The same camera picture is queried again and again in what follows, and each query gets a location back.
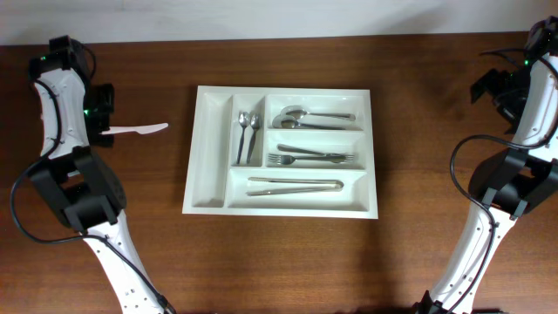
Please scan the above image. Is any white plastic knife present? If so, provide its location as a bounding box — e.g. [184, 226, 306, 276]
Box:
[102, 123, 169, 135]

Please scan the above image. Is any small silver teaspoon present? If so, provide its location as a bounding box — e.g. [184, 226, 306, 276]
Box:
[246, 113, 262, 164]
[235, 112, 250, 165]

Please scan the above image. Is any large silver spoon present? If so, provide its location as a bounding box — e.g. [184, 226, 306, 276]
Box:
[272, 115, 344, 130]
[281, 106, 356, 121]

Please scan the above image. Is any silver fork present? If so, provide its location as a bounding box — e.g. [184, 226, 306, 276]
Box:
[267, 154, 355, 165]
[276, 144, 354, 157]

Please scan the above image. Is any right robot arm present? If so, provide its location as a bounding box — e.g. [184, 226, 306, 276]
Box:
[412, 16, 557, 313]

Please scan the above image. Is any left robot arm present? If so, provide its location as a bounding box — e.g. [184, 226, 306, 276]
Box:
[24, 36, 174, 313]

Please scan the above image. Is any white cutlery tray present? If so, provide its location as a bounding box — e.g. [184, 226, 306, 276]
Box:
[182, 85, 378, 219]

